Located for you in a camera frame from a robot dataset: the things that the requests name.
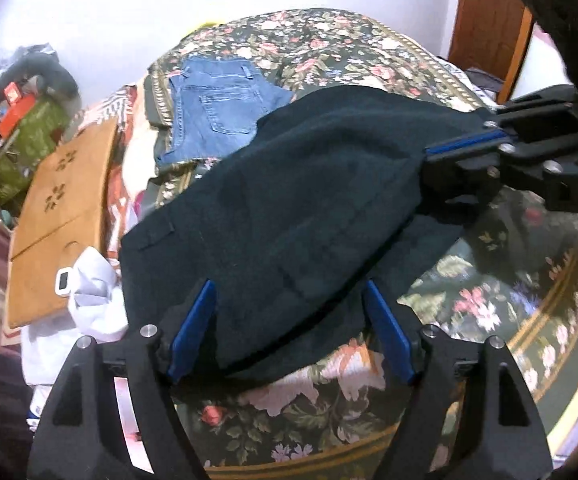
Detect black pants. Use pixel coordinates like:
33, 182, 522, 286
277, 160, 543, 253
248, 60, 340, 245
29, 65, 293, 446
120, 86, 490, 385

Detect brown wooden door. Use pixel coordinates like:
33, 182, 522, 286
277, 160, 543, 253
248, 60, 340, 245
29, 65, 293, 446
448, 0, 533, 104

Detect white grey crumpled cloth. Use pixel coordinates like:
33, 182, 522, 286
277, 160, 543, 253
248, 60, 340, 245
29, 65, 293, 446
21, 247, 128, 387

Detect floral dark green bedspread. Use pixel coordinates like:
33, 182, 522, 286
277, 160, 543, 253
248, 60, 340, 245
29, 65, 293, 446
121, 9, 578, 479

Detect small white device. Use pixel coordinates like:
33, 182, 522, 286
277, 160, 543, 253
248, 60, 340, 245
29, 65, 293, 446
54, 266, 73, 297

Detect brown wooden board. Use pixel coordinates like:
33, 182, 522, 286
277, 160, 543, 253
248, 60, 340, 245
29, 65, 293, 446
6, 120, 116, 330

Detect green fabric storage box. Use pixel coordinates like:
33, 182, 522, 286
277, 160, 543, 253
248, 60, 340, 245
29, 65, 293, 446
0, 98, 70, 206

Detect folded blue jeans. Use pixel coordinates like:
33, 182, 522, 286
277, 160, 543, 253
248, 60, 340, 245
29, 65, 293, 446
155, 56, 293, 167

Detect orange red patterned cloth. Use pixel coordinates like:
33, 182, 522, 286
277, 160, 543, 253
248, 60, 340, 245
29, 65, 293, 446
76, 86, 138, 266

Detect orange box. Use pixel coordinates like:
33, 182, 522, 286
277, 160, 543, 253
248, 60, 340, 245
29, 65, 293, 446
0, 82, 36, 139

